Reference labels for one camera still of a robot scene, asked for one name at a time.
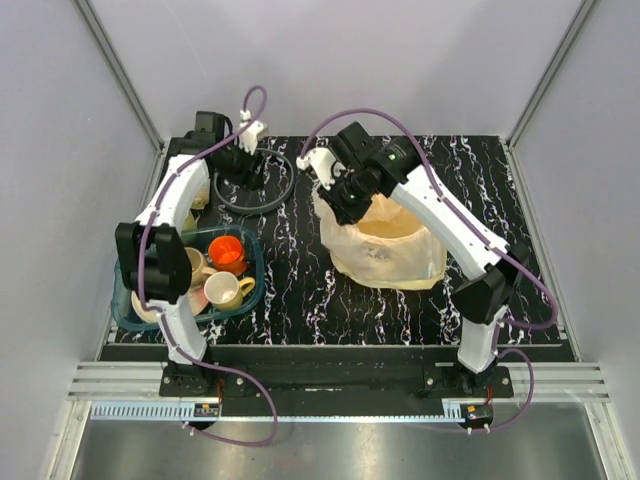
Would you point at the white trash bag roll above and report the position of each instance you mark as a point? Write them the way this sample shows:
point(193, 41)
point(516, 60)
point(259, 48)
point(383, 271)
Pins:
point(202, 197)

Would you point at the beige ceramic cup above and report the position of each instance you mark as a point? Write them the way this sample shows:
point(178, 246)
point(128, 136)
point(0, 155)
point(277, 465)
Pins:
point(200, 268)

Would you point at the yellow white mug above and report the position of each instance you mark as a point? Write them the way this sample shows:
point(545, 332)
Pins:
point(226, 292)

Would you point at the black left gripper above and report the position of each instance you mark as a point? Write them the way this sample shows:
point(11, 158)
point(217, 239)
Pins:
point(248, 179)

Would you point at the aluminium front rail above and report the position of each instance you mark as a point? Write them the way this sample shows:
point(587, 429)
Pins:
point(119, 391)

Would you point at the light green mug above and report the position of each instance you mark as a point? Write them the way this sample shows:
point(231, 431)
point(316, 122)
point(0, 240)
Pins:
point(189, 223)

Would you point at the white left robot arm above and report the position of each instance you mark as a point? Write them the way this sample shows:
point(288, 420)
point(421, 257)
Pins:
point(152, 257)

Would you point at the orange black mug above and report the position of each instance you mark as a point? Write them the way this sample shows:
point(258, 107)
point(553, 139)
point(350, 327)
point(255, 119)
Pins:
point(227, 254)

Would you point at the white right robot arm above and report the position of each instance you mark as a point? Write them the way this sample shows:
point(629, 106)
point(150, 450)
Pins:
point(353, 168)

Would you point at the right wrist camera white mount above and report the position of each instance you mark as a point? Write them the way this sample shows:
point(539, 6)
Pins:
point(323, 163)

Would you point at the cream pink floral plate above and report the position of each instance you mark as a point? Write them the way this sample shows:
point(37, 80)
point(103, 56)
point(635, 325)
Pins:
point(197, 300)

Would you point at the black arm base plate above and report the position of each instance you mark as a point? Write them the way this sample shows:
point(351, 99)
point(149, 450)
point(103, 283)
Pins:
point(431, 372)

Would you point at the detached white trash bag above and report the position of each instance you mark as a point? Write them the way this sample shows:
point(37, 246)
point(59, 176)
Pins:
point(389, 248)

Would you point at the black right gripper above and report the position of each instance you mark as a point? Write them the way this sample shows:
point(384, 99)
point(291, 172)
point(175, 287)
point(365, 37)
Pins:
point(344, 215)

